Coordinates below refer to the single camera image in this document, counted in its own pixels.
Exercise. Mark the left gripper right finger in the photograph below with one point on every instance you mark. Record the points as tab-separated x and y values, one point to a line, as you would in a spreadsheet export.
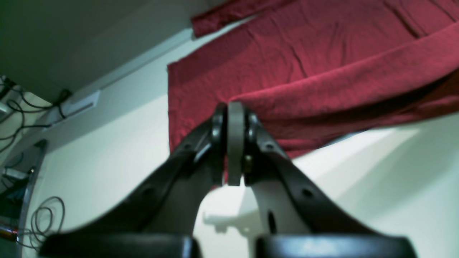
299	220

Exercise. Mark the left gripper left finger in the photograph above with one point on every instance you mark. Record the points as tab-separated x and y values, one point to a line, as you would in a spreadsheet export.
156	220

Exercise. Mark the red long-sleeve T-shirt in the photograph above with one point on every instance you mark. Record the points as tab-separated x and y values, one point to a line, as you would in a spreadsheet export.
316	70

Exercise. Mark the white label box with cable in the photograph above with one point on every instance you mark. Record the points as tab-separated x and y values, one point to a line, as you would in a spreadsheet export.
69	109

